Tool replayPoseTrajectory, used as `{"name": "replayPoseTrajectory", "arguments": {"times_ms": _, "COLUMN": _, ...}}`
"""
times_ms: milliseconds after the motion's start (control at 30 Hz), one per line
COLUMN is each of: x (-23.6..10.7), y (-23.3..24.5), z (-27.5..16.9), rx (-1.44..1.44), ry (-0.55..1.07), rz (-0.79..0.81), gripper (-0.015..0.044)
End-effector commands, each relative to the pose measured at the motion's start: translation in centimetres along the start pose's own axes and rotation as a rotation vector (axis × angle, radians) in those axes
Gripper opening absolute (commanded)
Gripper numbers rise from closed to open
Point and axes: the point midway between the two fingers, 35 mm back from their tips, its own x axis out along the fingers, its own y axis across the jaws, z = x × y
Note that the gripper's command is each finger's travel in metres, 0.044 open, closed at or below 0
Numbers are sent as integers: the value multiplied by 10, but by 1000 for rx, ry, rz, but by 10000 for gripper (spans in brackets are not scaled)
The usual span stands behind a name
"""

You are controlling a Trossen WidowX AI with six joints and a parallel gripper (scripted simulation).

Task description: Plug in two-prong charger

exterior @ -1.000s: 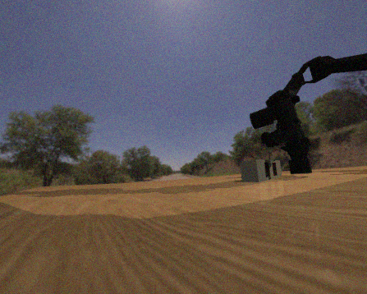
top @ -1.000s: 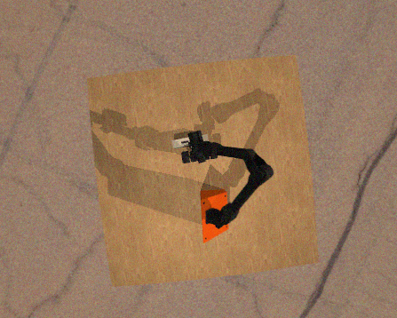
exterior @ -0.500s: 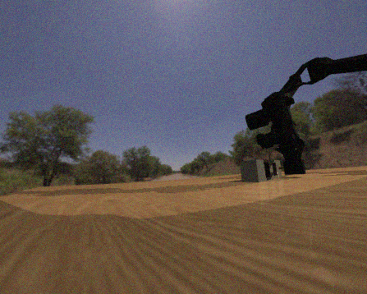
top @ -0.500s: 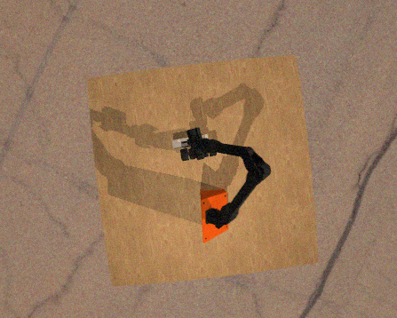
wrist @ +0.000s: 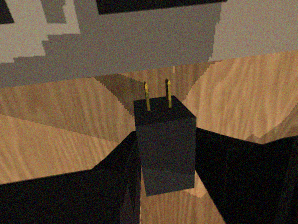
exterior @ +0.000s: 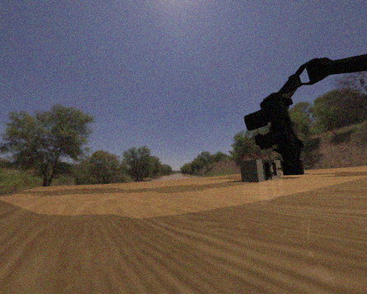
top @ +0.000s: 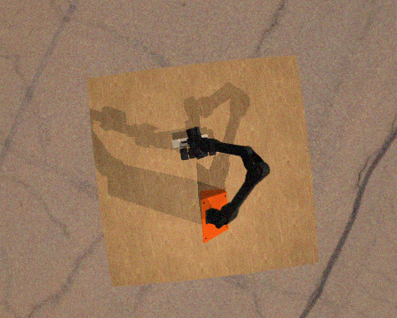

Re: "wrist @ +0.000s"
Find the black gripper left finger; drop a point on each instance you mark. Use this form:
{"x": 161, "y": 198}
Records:
{"x": 109, "y": 193}

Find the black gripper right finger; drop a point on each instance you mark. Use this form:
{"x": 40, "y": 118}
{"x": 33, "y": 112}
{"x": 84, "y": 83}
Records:
{"x": 249, "y": 183}

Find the black two-prong charger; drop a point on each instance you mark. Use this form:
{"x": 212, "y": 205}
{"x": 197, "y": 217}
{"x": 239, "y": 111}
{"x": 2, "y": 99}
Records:
{"x": 166, "y": 135}

